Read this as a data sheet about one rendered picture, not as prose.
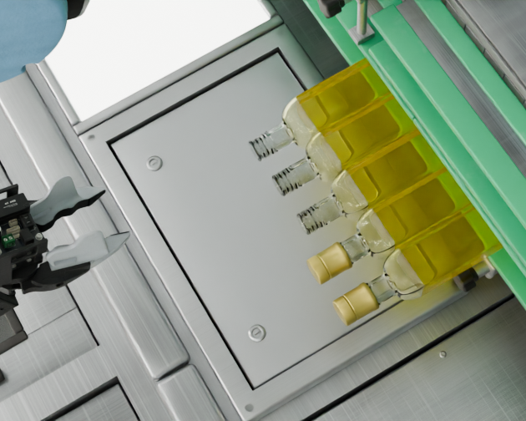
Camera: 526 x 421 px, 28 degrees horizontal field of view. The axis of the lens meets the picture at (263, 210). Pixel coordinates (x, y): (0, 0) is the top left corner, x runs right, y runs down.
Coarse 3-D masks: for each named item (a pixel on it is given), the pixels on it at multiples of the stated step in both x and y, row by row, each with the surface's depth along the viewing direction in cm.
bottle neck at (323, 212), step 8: (328, 200) 126; (312, 208) 126; (320, 208) 125; (328, 208) 125; (336, 208) 125; (296, 216) 127; (304, 216) 125; (312, 216) 125; (320, 216) 125; (328, 216) 125; (336, 216) 126; (304, 224) 125; (312, 224) 125; (320, 224) 126
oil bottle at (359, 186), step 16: (416, 128) 127; (400, 144) 126; (416, 144) 126; (368, 160) 126; (384, 160) 126; (400, 160) 125; (416, 160) 125; (432, 160) 125; (336, 176) 126; (352, 176) 125; (368, 176) 125; (384, 176) 125; (400, 176) 125; (416, 176) 125; (336, 192) 125; (352, 192) 124; (368, 192) 124; (384, 192) 124; (352, 208) 124
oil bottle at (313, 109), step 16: (352, 64) 131; (368, 64) 131; (336, 80) 130; (352, 80) 130; (368, 80) 130; (304, 96) 130; (320, 96) 130; (336, 96) 129; (352, 96) 129; (368, 96) 129; (288, 112) 130; (304, 112) 129; (320, 112) 129; (336, 112) 129; (288, 128) 130; (304, 128) 128; (320, 128) 128; (304, 144) 131
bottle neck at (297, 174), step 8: (304, 160) 128; (288, 168) 128; (296, 168) 127; (304, 168) 127; (312, 168) 127; (272, 176) 128; (280, 176) 127; (288, 176) 127; (296, 176) 127; (304, 176) 127; (312, 176) 128; (280, 184) 127; (288, 184) 127; (296, 184) 127; (304, 184) 128; (280, 192) 129; (288, 192) 128
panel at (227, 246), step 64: (192, 64) 149; (256, 64) 149; (128, 128) 146; (192, 128) 146; (256, 128) 146; (128, 192) 143; (192, 192) 143; (256, 192) 142; (320, 192) 141; (192, 256) 139; (256, 256) 139; (192, 320) 135; (256, 320) 136; (320, 320) 135; (384, 320) 134; (256, 384) 132
